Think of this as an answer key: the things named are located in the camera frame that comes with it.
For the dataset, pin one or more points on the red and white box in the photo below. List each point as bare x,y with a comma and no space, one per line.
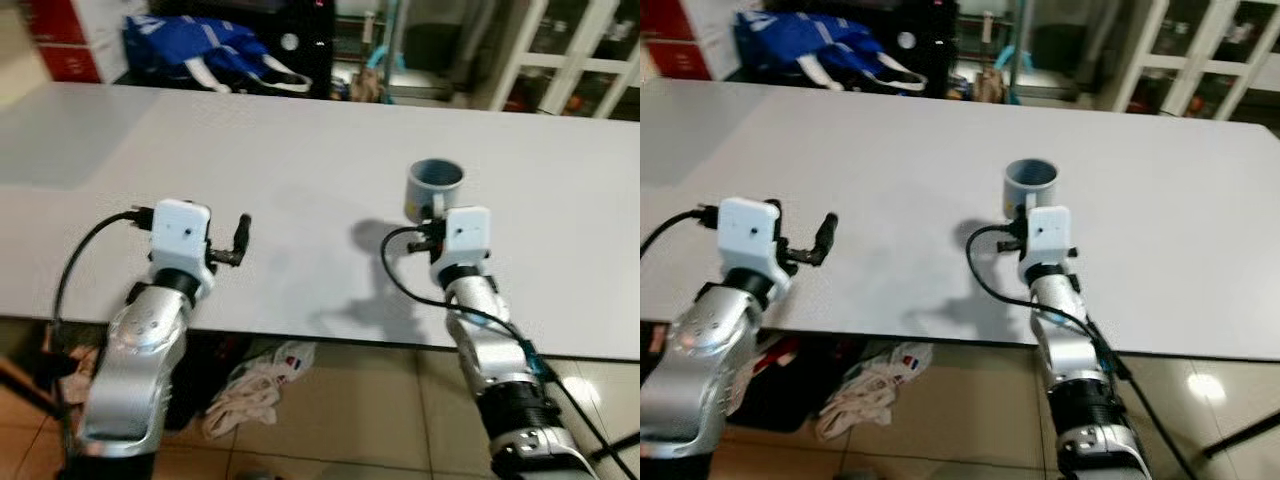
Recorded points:
70,40
680,40

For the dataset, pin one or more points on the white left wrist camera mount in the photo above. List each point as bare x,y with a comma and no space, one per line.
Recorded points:
748,232
180,232

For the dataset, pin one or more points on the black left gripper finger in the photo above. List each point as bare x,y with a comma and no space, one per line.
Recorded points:
241,236
827,238

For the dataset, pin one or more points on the white glass door cabinet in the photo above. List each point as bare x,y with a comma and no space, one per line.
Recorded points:
560,50
1190,50

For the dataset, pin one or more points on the grey mug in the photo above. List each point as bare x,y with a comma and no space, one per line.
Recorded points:
1028,188
430,190

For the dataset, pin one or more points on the white cloth bag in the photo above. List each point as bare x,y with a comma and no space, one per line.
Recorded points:
875,385
260,385

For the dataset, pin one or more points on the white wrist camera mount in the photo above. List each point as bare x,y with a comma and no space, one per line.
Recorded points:
180,232
468,235
1045,235
748,232

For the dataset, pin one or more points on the black bag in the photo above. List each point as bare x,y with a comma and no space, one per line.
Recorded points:
200,375
790,385

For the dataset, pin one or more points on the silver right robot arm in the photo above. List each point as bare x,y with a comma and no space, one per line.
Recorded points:
1065,340
490,345

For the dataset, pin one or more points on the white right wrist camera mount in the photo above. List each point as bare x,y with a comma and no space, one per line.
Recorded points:
1045,235
468,235

